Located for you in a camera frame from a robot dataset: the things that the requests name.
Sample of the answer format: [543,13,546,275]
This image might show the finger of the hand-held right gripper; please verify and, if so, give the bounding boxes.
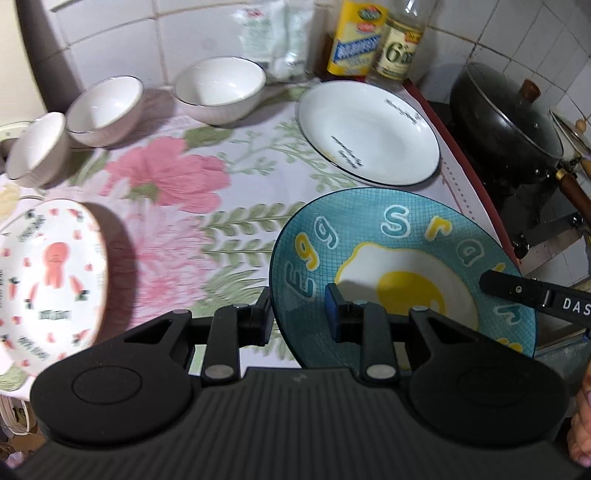
[479,270,553,320]

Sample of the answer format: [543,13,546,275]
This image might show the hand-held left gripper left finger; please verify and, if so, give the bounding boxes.
[122,286,274,385]

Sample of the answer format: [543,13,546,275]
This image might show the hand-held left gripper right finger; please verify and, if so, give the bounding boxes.
[324,283,467,386]

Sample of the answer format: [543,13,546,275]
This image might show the blue fried egg plate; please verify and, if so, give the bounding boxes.
[269,187,539,370]

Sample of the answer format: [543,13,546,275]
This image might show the white bowl dark rim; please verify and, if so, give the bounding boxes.
[66,75,145,148]
[4,112,71,188]

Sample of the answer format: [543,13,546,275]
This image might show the person's right hand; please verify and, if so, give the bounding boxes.
[569,369,591,468]

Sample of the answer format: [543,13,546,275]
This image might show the black gas stove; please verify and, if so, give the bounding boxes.
[425,99,591,287]

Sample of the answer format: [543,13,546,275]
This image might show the floral tablecloth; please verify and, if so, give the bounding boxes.
[0,80,509,393]

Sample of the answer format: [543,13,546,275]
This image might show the white pot with lid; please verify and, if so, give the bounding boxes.
[549,108,591,163]

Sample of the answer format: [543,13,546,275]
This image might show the glass wok lid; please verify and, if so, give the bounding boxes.
[464,62,565,160]

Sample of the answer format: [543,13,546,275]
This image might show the white plate black rim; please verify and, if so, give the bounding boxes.
[295,80,441,186]

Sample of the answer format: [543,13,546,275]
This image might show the pink patterned white plate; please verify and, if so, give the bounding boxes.
[0,198,112,370]

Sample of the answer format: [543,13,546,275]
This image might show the large white bowl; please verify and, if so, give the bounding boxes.
[173,56,267,126]

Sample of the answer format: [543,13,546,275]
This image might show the clear vinegar bottle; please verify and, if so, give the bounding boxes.
[367,0,437,86]

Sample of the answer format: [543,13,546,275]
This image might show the yellow seasoning container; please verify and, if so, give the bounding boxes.
[326,0,393,78]

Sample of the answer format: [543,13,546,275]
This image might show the clear plastic bag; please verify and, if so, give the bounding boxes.
[272,0,320,84]

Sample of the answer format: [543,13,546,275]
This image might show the printed white plastic packet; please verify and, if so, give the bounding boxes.
[232,0,288,70]

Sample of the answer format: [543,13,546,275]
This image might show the black wok wooden handle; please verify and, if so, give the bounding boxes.
[450,62,591,220]

